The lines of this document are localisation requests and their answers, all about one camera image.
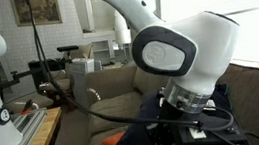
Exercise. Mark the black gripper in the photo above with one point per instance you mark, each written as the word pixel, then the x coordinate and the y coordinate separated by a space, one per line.
pixel 164 135

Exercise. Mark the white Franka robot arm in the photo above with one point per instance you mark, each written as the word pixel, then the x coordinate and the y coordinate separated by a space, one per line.
pixel 205 39

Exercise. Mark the large dark navy pillow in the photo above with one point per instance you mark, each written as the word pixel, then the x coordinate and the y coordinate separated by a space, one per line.
pixel 135 139

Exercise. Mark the white remote control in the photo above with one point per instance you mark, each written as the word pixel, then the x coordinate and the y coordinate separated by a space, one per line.
pixel 211 104

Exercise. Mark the white air purifier box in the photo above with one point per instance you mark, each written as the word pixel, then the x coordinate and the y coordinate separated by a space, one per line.
pixel 82 75

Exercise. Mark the white floor lamp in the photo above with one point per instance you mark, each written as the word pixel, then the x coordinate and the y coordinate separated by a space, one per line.
pixel 123 36

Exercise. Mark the beige cushioned armchair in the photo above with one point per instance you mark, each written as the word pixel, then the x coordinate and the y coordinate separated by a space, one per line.
pixel 59 86

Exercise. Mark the beige ottoman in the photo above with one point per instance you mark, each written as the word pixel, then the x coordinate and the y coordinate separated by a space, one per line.
pixel 39 101

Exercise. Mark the red clamp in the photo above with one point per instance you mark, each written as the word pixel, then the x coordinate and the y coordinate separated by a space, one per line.
pixel 26 107

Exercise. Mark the white framed mirror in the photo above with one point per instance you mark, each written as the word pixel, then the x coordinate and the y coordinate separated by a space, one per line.
pixel 89 10

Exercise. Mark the black stereo camera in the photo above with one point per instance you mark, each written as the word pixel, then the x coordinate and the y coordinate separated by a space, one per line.
pixel 67 48

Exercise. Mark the black camera boom pole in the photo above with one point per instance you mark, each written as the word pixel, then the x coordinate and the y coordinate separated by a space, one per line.
pixel 25 73

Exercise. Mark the framed wall painting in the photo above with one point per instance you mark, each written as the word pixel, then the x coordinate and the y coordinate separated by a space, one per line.
pixel 35 9

